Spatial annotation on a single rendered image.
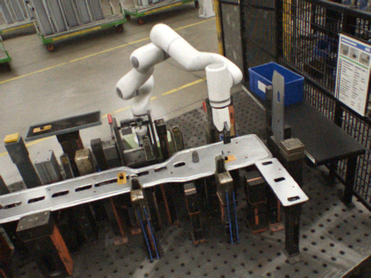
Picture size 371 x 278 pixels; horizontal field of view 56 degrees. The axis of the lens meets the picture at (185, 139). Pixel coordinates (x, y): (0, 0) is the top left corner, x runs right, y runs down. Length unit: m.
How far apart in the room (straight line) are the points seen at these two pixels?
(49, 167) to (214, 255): 0.83
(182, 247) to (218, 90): 0.72
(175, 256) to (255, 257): 0.34
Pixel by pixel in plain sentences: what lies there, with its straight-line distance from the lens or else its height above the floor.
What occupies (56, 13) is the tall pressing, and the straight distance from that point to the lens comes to 8.38.
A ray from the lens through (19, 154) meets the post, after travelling 1.90.
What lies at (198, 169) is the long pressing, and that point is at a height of 1.00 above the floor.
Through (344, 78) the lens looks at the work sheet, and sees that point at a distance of 1.64.
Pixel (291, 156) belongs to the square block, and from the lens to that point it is 1.54.
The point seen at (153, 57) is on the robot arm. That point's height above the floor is 1.41.
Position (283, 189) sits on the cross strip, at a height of 1.00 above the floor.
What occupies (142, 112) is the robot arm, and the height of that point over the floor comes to 1.01.
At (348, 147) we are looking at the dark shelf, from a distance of 1.60.
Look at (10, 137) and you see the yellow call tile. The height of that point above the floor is 1.16.
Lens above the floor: 1.91
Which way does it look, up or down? 31 degrees down
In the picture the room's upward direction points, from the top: 10 degrees counter-clockwise
